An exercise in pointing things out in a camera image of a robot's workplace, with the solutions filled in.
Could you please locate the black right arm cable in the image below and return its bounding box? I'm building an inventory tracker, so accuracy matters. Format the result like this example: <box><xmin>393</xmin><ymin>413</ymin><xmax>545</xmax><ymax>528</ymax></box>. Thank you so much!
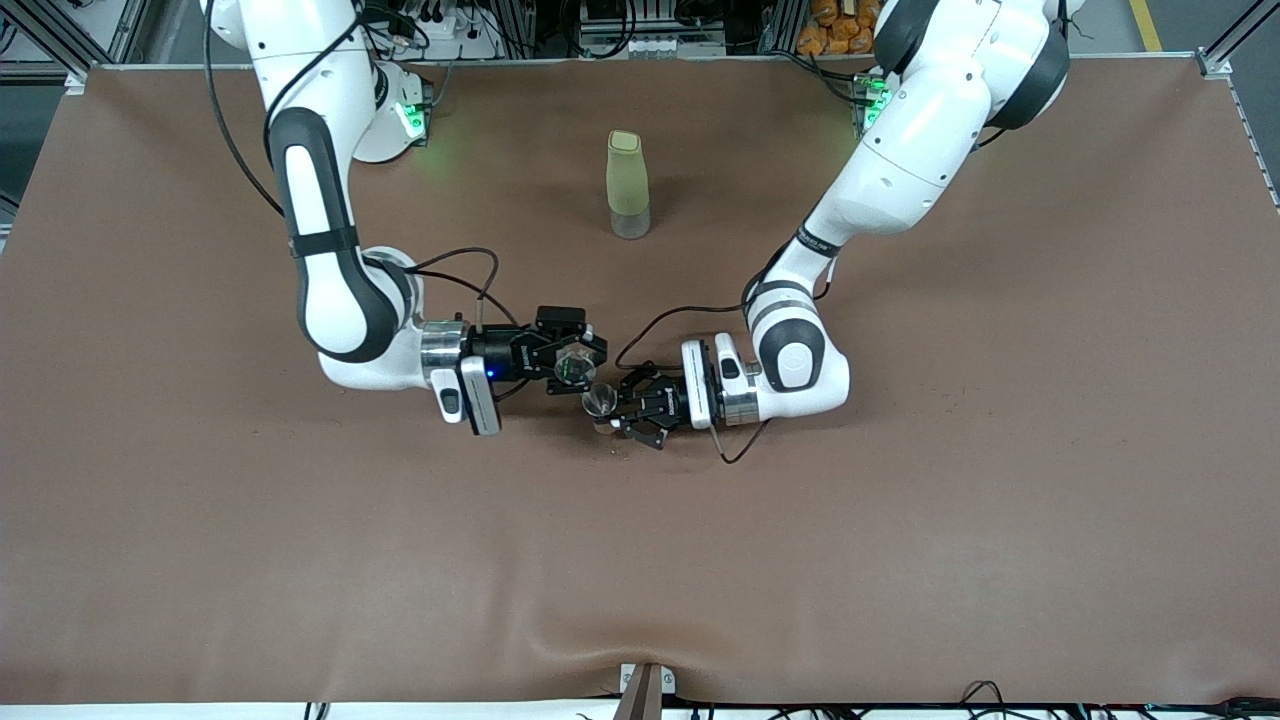
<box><xmin>203</xmin><ymin>0</ymin><xmax>503</xmax><ymax>401</ymax></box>

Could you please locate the white terminal block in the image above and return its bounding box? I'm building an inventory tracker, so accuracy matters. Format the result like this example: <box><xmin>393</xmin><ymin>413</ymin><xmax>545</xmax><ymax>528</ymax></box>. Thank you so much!
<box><xmin>620</xmin><ymin>35</ymin><xmax>726</xmax><ymax>59</ymax></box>

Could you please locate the brown table mat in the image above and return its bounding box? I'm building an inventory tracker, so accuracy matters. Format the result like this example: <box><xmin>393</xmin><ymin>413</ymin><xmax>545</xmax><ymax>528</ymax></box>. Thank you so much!
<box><xmin>0</xmin><ymin>55</ymin><xmax>1280</xmax><ymax>706</ymax></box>

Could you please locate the white power strip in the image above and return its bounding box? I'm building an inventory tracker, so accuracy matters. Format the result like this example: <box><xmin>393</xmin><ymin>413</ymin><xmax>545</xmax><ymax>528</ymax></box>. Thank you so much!
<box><xmin>385</xmin><ymin>0</ymin><xmax>501</xmax><ymax>59</ymax></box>

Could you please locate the pile of orange bags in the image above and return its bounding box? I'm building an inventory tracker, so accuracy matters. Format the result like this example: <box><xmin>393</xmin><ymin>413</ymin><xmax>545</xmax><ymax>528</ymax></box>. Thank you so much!
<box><xmin>797</xmin><ymin>0</ymin><xmax>886</xmax><ymax>56</ymax></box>

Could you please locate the white bracket with pole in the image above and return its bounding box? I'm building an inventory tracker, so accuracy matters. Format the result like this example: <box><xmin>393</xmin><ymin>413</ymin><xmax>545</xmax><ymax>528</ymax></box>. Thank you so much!
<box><xmin>615</xmin><ymin>663</ymin><xmax>677</xmax><ymax>720</ymax></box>

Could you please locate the small clear glass beaker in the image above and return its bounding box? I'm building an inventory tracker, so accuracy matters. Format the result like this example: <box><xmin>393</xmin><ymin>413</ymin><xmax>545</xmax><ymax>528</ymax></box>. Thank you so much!
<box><xmin>552</xmin><ymin>343</ymin><xmax>599</xmax><ymax>389</ymax></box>

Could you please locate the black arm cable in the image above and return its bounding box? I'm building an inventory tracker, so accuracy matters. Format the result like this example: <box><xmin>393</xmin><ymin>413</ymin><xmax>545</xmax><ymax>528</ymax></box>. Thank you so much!
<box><xmin>203</xmin><ymin>0</ymin><xmax>503</xmax><ymax>401</ymax></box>
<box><xmin>615</xmin><ymin>250</ymin><xmax>836</xmax><ymax>466</ymax></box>

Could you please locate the steel double jigger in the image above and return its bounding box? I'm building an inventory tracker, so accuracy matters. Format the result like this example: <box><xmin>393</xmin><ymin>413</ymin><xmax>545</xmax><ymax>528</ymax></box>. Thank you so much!
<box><xmin>582</xmin><ymin>382</ymin><xmax>623</xmax><ymax>433</ymax></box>

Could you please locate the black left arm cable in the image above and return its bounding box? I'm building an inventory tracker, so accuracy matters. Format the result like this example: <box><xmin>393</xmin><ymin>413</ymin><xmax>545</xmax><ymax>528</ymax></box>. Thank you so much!
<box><xmin>615</xmin><ymin>250</ymin><xmax>836</xmax><ymax>466</ymax></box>

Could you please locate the green-sleeved bottle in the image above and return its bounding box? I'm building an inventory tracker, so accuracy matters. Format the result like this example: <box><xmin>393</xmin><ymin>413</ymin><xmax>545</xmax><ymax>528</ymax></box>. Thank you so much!
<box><xmin>606</xmin><ymin>130</ymin><xmax>652</xmax><ymax>241</ymax></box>

